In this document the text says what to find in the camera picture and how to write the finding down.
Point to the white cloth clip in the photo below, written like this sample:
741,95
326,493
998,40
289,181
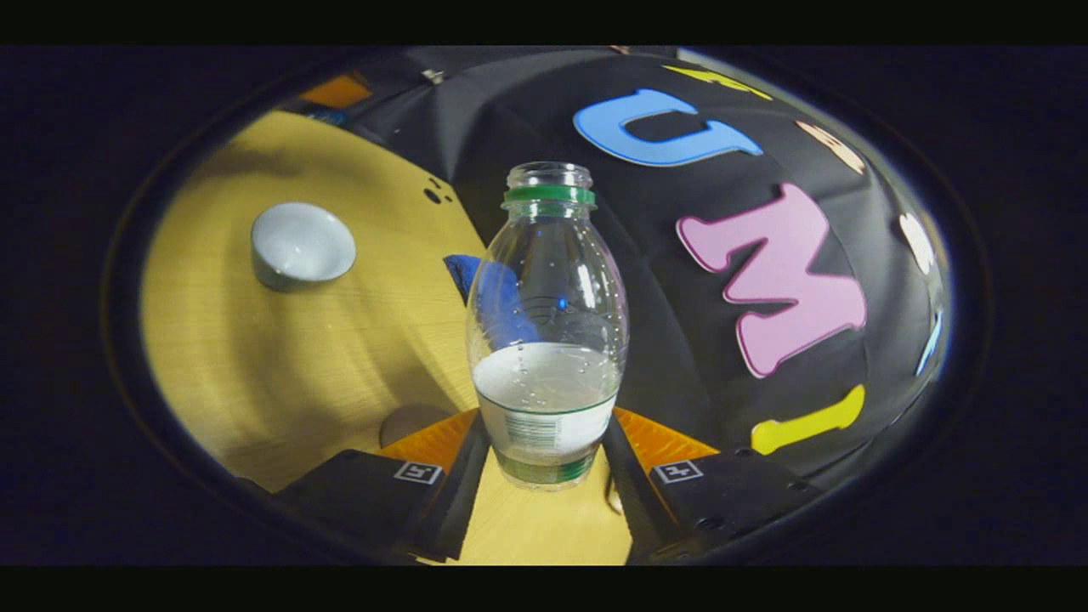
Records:
433,76

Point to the clear plastic water bottle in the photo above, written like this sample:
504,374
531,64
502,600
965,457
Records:
548,399

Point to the black backdrop cloth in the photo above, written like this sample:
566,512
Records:
663,357

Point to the blue towel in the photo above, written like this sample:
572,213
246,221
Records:
466,272

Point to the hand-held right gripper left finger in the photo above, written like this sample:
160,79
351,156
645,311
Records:
463,493

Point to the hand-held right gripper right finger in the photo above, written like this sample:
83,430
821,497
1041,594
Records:
633,501

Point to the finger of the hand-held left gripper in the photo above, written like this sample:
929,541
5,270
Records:
336,90

